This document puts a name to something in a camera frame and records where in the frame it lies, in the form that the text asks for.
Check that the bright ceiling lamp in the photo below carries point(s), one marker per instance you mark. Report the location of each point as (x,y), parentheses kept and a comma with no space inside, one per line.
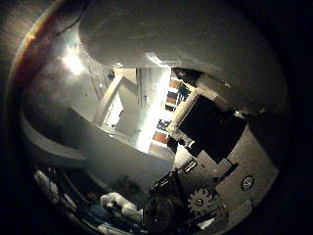
(73,62)

